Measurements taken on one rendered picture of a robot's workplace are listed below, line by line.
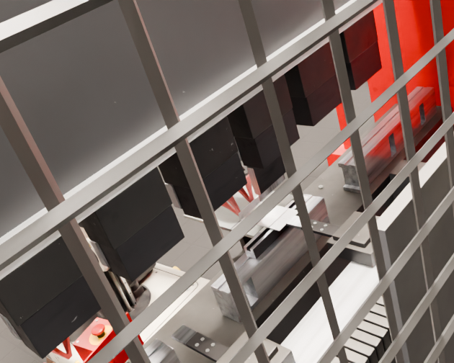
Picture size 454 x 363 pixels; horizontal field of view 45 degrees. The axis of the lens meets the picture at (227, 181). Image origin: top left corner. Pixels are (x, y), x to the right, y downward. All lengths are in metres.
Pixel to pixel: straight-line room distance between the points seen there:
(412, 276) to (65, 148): 0.49
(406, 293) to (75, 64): 0.52
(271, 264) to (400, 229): 0.65
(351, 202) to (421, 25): 0.66
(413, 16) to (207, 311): 1.15
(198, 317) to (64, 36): 0.85
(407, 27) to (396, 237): 1.31
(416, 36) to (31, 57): 1.48
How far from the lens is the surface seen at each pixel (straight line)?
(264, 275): 1.32
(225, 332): 1.30
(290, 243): 1.37
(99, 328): 1.59
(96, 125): 0.72
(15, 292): 0.92
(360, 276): 1.17
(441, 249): 0.86
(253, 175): 1.26
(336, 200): 1.60
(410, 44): 1.97
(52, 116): 0.69
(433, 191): 0.79
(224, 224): 1.41
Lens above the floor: 1.76
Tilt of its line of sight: 28 degrees down
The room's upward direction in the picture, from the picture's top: 19 degrees counter-clockwise
